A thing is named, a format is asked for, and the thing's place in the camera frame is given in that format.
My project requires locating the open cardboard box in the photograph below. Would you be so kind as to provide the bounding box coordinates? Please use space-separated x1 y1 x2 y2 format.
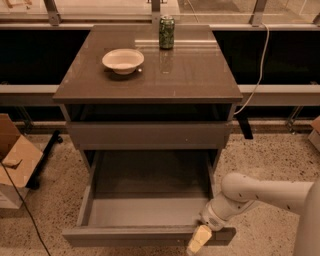
0 114 43 209

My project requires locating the grey drawer cabinet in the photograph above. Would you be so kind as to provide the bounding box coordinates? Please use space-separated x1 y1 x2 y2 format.
53 25 242 163

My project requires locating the black stand leg right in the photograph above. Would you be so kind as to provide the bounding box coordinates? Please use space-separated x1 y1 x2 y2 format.
236 111 253 140

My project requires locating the grey top drawer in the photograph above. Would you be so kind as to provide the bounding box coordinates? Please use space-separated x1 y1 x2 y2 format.
67 122 231 150

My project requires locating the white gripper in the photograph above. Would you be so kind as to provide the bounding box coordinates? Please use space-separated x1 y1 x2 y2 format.
186 192 249 256

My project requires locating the black floor cable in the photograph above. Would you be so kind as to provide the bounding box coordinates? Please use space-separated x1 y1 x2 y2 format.
0 161 53 256

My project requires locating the green soda can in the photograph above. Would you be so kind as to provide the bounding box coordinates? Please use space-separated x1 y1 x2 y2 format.
159 15 175 50

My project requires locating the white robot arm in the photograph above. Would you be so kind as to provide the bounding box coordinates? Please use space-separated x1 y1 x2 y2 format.
186 173 320 256

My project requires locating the black stand leg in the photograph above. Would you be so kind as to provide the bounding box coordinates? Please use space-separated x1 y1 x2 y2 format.
236 111 253 140
26 130 63 190

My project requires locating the cardboard box at right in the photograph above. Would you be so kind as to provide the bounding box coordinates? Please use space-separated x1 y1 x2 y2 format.
308 116 320 152

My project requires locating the black stand leg left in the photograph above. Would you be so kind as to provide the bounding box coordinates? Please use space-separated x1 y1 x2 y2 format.
26 130 63 190

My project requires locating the white cable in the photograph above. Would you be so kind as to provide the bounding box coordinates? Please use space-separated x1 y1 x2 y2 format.
232 23 270 117

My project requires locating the grey drawer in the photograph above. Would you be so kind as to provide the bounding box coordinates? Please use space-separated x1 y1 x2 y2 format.
67 122 231 150
61 149 237 248

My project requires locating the white bowl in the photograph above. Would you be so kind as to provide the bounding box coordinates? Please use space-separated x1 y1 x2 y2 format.
102 49 144 75

